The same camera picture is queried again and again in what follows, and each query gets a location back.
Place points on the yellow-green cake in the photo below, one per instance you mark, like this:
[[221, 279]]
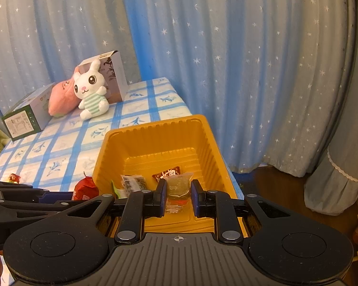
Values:
[[177, 189]]

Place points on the pink plush toy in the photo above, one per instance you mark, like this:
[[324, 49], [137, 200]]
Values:
[[62, 98]]

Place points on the green white cardboard box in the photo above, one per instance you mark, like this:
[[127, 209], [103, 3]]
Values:
[[21, 122]]

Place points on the white box with dark print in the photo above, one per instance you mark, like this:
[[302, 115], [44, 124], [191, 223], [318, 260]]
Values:
[[116, 74]]

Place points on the red packet with white print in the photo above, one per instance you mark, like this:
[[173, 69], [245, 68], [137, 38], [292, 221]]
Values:
[[85, 189]]

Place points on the green white snack packet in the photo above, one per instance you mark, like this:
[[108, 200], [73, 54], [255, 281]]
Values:
[[115, 190]]

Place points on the golden plastic tray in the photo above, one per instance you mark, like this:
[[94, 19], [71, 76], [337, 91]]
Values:
[[155, 143]]

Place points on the dark snack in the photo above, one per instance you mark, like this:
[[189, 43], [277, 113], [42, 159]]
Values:
[[134, 183]]

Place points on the small red twisted candy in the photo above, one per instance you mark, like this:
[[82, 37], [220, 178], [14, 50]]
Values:
[[14, 178]]

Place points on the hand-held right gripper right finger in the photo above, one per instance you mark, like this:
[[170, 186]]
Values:
[[194, 199]]

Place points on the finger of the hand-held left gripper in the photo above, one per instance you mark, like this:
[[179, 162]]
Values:
[[18, 195], [32, 208]]

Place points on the white bunny plush toy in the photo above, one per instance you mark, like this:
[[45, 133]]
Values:
[[89, 80]]

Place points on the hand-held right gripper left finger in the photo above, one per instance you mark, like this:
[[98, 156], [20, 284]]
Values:
[[162, 199]]

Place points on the grey curtain with lace trim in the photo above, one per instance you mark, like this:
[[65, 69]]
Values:
[[334, 184]]

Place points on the blue star curtain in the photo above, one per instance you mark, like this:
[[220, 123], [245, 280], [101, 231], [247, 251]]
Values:
[[47, 20], [226, 50]]

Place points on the red-brown twisted wrapper candy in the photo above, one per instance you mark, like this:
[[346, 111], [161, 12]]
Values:
[[167, 174]]

